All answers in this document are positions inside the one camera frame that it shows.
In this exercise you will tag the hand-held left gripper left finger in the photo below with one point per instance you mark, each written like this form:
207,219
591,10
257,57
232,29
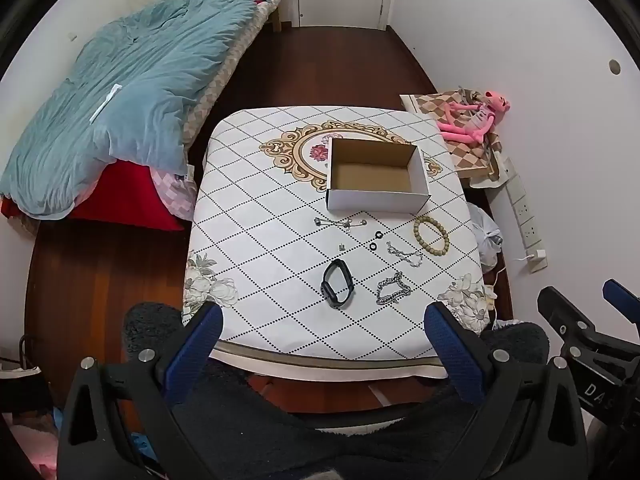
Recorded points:
195,350

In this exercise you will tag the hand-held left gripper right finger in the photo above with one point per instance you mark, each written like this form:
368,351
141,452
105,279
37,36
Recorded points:
452,350

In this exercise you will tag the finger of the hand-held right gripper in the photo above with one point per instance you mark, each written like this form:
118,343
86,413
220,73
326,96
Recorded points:
567,322
622,297

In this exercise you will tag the black smart band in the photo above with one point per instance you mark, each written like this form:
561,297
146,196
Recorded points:
331,294

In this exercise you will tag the white cardboard box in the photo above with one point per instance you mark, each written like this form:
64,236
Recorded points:
370,200

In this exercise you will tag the white charger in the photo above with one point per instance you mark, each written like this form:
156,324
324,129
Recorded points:
538,254

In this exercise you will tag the white plastic bag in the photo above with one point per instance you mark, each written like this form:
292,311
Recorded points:
485,235

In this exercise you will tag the white power strip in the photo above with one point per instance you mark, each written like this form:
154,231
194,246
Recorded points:
522,210

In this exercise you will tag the table with brown edge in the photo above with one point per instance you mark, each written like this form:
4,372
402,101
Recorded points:
325,362

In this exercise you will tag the person's dark fleece pants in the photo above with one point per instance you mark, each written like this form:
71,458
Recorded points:
300,435

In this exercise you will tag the pink checked cloth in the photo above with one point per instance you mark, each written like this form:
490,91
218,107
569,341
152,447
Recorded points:
172,195

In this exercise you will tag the red bed sheet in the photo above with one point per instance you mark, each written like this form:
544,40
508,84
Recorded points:
125,195

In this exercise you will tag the brown beige checked blanket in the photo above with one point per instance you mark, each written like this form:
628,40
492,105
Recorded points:
470,157

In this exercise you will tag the pink plush toy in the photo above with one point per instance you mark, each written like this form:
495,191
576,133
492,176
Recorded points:
495,102

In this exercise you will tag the light blue quilt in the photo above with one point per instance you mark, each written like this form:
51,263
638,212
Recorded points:
125,85

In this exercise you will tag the bed with beige checked mattress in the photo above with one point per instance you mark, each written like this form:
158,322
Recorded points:
225,70

